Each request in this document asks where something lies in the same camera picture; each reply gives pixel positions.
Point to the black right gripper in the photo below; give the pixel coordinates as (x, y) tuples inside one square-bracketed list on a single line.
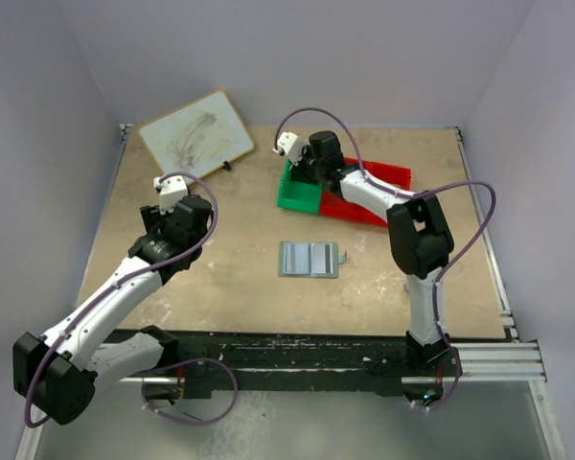
[(299, 169)]

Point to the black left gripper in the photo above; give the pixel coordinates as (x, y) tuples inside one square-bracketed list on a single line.
[(152, 216)]

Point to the teal leather card holder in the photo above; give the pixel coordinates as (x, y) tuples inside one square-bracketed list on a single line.
[(295, 259)]

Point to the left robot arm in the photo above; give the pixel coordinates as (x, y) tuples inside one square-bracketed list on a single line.
[(86, 335)]

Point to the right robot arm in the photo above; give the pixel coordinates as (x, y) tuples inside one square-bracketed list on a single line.
[(419, 236)]

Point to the white striped card in sleeve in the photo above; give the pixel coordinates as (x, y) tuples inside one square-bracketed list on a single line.
[(321, 258)]

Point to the green plastic bin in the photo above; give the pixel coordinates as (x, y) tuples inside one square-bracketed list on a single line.
[(296, 195)]

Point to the red double plastic bin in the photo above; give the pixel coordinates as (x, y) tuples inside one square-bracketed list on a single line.
[(332, 206)]

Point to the yellow framed whiteboard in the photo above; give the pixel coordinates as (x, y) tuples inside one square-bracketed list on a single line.
[(198, 137)]

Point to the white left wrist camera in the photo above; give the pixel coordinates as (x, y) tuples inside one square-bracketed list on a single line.
[(170, 190)]

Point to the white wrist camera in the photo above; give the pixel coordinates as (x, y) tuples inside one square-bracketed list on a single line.
[(291, 146), (170, 190)]

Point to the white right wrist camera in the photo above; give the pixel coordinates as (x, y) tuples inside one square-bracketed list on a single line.
[(291, 146)]

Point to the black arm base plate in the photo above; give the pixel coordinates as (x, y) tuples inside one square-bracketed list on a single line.
[(293, 362)]

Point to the aluminium frame rail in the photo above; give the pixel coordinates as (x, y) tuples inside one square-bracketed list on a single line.
[(503, 360)]

